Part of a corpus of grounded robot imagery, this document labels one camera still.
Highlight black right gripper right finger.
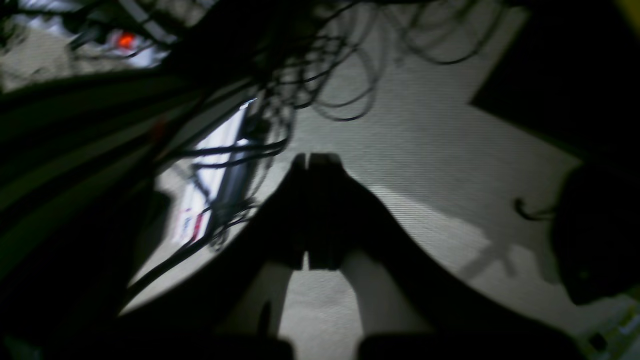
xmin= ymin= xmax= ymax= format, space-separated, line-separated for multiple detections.
xmin=308 ymin=153 xmax=431 ymax=335

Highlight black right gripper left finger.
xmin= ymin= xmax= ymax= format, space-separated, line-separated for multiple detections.
xmin=220 ymin=153 xmax=306 ymax=337

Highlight tangled black cables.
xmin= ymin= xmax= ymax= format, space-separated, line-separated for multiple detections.
xmin=165 ymin=0 xmax=506 ymax=251

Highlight white power strip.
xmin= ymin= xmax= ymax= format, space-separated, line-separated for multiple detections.
xmin=169 ymin=99 xmax=254 ymax=245

